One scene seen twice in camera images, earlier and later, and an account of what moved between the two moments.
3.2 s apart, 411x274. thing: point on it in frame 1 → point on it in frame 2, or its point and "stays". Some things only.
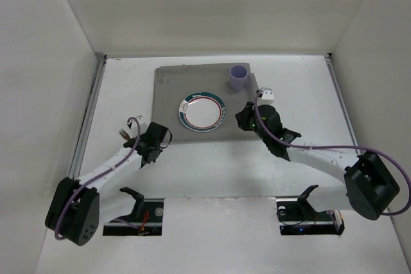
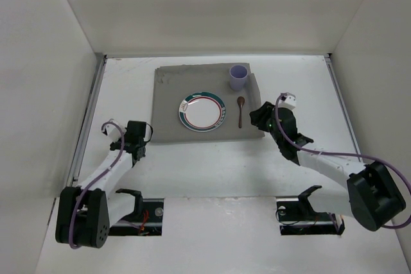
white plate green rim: (202, 111) stays
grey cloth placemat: (172, 84) stays
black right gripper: (245, 117) → (263, 119)
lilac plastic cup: (237, 76) stays
